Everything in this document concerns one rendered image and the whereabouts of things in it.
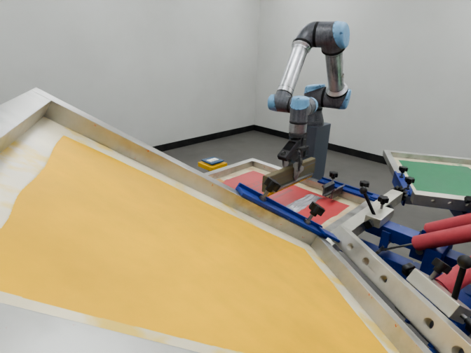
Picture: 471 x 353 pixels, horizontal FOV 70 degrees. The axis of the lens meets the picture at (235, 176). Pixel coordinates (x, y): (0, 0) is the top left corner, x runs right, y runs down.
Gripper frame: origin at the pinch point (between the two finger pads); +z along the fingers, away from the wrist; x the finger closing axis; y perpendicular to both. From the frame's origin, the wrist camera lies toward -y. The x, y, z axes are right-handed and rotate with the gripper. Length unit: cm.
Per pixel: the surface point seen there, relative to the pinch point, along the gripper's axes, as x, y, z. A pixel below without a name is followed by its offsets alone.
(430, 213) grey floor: -7, 256, 111
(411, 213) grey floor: 7, 240, 111
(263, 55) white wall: 341, 379, -29
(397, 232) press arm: -50, -3, 5
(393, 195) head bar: -36.6, 26.8, 5.1
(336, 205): -16.4, 15.4, 13.7
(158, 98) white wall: 356, 162, 28
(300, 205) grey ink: -5.7, 1.9, 13.1
